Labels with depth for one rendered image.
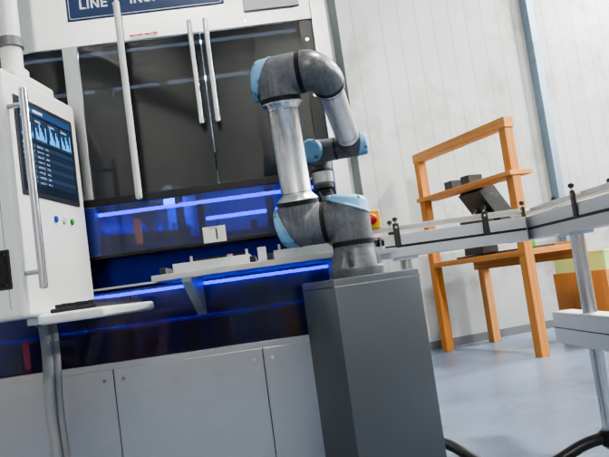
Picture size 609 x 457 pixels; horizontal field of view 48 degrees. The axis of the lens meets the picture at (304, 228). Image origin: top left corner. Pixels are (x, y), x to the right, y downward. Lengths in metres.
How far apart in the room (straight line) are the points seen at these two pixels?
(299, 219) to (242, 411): 0.96
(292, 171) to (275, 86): 0.24
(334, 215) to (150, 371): 1.07
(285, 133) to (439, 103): 5.41
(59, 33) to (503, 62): 5.72
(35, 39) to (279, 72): 1.24
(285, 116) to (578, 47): 6.82
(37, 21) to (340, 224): 1.55
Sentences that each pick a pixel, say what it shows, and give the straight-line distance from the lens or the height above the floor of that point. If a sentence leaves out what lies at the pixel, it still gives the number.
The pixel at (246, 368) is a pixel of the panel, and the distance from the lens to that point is 2.60.
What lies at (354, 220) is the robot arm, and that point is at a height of 0.94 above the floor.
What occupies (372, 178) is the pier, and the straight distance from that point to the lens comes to 6.52.
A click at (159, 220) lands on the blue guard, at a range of 2.63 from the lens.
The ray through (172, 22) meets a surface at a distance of 2.80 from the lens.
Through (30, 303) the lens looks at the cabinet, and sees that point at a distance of 2.17.
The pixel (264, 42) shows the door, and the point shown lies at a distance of 2.76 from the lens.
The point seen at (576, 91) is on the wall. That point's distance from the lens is 8.35.
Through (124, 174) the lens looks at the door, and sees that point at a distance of 2.69.
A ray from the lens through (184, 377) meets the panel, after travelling 2.62.
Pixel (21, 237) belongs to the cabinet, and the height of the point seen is 1.04.
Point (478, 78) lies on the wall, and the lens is 7.60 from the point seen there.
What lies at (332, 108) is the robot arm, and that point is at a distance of 2.04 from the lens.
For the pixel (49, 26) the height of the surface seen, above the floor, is 1.89.
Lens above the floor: 0.78
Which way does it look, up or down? 5 degrees up
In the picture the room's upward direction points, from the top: 8 degrees counter-clockwise
